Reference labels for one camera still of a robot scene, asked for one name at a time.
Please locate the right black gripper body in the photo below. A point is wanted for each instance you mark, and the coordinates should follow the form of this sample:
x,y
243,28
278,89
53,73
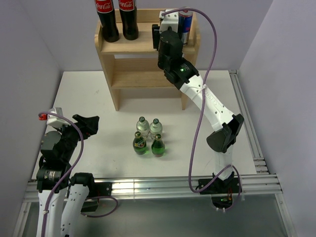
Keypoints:
x,y
161,63

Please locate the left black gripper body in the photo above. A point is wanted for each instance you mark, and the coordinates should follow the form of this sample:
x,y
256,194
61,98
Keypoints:
x,y
71,135

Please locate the silver blue can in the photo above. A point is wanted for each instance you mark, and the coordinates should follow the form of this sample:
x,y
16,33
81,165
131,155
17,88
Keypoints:
x,y
184,25

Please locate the clear glass bottle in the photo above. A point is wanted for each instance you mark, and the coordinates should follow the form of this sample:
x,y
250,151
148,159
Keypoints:
x,y
143,127
155,128

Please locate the green glass bottle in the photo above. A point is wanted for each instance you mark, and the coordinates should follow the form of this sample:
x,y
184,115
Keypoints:
x,y
158,146
139,143

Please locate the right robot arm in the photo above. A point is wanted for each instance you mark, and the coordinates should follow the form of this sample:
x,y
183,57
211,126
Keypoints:
x,y
186,78

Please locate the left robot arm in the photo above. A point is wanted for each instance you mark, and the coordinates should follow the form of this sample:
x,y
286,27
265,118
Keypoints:
x,y
61,195

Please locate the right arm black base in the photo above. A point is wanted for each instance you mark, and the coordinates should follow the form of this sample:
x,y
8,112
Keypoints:
x,y
225,188

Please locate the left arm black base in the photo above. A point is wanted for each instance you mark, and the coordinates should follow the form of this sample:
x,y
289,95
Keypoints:
x,y
100,189

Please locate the right Coca-Cola bottle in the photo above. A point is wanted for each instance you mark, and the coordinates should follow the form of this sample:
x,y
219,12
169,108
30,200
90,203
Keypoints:
x,y
128,13

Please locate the coca-cola bottle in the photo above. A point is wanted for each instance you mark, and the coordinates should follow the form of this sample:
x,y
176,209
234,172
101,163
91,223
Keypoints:
x,y
128,13
106,12

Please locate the left Coca-Cola bottle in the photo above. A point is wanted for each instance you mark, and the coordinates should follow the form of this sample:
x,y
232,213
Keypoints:
x,y
106,12

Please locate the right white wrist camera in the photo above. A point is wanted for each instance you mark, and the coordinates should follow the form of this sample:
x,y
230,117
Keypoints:
x,y
168,20

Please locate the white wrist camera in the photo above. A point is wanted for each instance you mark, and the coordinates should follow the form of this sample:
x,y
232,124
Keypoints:
x,y
168,20
51,120

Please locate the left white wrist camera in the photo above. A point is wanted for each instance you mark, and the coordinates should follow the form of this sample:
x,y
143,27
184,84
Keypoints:
x,y
51,120

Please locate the aluminium table frame rail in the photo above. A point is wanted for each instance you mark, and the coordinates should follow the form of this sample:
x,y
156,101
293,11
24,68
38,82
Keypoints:
x,y
248,157

